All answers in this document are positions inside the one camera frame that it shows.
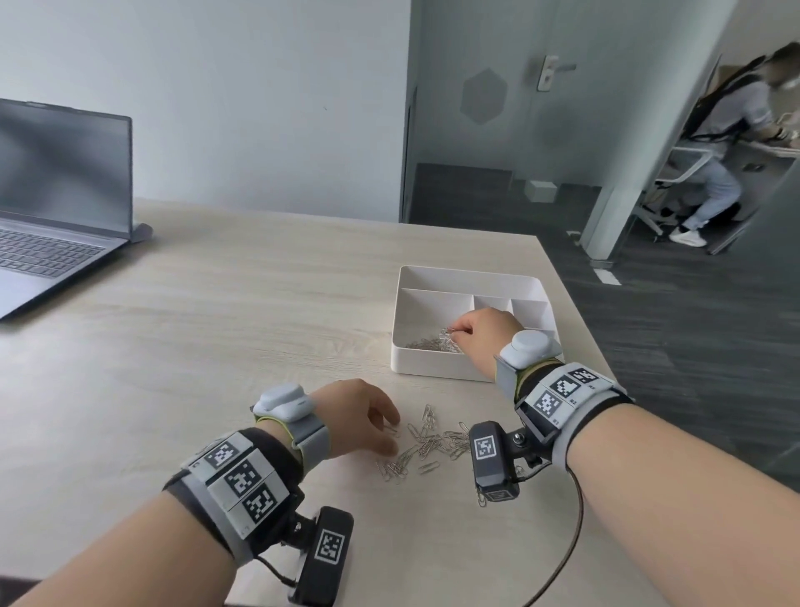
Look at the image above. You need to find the person's right hand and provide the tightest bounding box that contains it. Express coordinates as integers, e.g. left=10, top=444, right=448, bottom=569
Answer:
left=452, top=308, right=525, bottom=381

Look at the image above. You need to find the person's left hand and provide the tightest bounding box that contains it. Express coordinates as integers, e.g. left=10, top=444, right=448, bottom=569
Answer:
left=309, top=379, right=401, bottom=459

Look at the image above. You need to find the person's right forearm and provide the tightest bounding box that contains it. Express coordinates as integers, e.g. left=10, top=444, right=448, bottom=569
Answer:
left=567, top=403, right=800, bottom=607

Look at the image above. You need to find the person's left forearm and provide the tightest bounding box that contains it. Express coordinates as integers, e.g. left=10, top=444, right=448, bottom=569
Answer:
left=0, top=491, right=240, bottom=607

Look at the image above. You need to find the heap of silver paper clips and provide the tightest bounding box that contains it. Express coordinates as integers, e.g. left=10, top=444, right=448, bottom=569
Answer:
left=406, top=325, right=467, bottom=355

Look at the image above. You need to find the white compartment organizer tray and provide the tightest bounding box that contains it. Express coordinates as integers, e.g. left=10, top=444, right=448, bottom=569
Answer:
left=390, top=265, right=566, bottom=381

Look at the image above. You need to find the scattered silver paper clips pile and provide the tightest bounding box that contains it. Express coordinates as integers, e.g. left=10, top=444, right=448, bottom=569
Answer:
left=375, top=403, right=473, bottom=484

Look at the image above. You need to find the grey right wrist tracker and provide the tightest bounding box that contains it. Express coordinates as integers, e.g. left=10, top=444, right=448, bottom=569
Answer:
left=494, top=330, right=562, bottom=402

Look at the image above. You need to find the grey wrist tracker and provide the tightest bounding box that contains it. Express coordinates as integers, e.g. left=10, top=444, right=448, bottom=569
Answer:
left=252, top=383, right=330, bottom=476
left=494, top=330, right=562, bottom=402

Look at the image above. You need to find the grey left wrist tracker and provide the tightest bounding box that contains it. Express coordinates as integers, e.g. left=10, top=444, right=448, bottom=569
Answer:
left=252, top=383, right=330, bottom=476

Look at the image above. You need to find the right wristband with square markers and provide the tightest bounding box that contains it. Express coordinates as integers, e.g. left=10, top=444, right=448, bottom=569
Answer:
left=514, top=362, right=636, bottom=471

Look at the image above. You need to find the wristband with square markers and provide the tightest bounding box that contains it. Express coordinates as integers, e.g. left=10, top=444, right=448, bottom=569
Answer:
left=514, top=362, right=636, bottom=471
left=164, top=429, right=306, bottom=561

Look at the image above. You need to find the left wristband with square markers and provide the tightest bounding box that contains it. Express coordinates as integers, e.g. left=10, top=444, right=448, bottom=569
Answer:
left=164, top=429, right=306, bottom=561

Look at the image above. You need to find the frosted glass door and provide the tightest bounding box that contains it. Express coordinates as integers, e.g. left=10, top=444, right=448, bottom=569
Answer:
left=405, top=0, right=740, bottom=261

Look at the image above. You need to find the hexagon door sticker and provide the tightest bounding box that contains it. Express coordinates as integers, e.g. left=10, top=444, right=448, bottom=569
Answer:
left=460, top=68, right=506, bottom=125

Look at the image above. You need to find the white office chair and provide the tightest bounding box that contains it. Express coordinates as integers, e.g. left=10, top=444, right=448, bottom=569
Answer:
left=631, top=145, right=715, bottom=243

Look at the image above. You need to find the light wooden desk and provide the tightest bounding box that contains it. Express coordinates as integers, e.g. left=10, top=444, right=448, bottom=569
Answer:
left=709, top=136, right=800, bottom=256

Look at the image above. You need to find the grey laptop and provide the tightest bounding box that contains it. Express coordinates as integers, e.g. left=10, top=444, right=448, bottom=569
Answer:
left=0, top=98, right=154, bottom=321

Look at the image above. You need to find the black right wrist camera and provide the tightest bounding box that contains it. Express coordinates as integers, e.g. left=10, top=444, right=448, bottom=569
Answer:
left=468, top=421, right=552, bottom=503

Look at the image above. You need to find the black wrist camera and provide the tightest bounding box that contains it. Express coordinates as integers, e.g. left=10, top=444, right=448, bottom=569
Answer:
left=275, top=507, right=355, bottom=607
left=468, top=421, right=552, bottom=503

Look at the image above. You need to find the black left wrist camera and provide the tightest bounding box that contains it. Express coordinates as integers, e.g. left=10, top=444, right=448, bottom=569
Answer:
left=275, top=507, right=355, bottom=607

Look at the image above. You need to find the black left camera cable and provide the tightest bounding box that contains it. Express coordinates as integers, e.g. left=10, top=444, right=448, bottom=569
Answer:
left=255, top=555, right=302, bottom=590

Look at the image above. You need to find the black camera cable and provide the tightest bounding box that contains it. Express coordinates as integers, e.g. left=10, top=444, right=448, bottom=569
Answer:
left=517, top=462, right=586, bottom=607
left=255, top=555, right=302, bottom=590

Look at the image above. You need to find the black right camera cable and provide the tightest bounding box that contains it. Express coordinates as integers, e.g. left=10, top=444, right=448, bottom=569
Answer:
left=517, top=462, right=586, bottom=607

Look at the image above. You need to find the silver door handle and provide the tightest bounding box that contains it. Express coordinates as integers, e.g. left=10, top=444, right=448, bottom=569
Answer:
left=537, top=54, right=578, bottom=92

